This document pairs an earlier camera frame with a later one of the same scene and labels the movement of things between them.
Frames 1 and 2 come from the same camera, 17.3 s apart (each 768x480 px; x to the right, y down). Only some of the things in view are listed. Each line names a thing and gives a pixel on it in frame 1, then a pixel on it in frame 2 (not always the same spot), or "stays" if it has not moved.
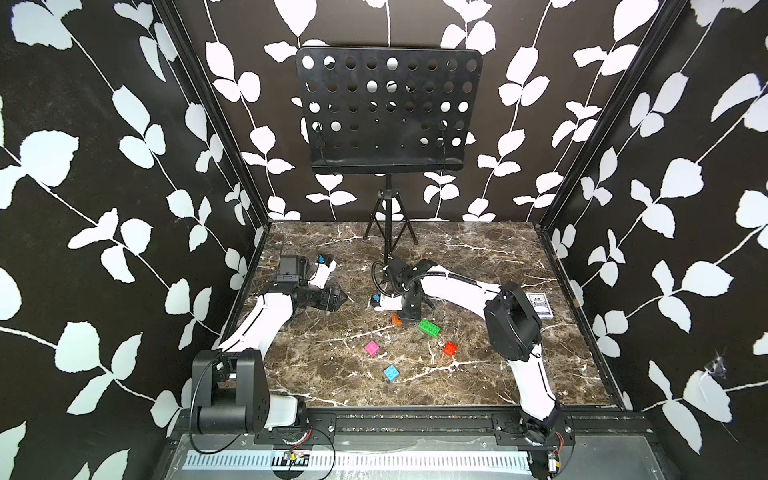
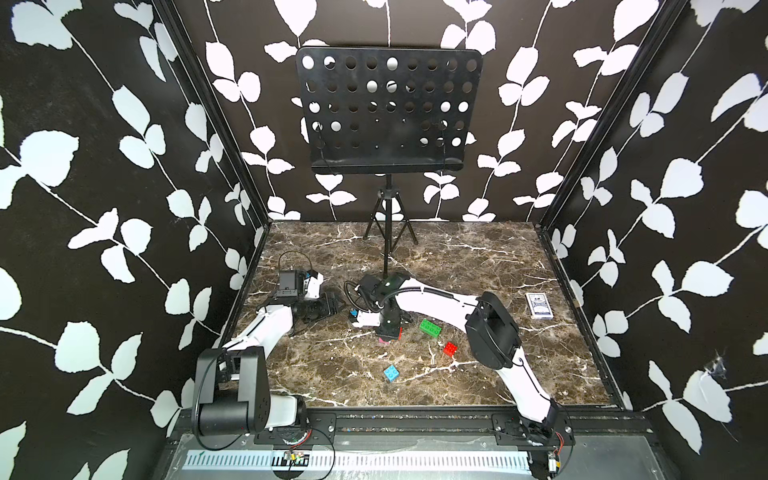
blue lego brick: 391,372 stays
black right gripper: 413,317 -> 387,335
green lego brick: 429,327 stays
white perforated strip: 365,461 stays
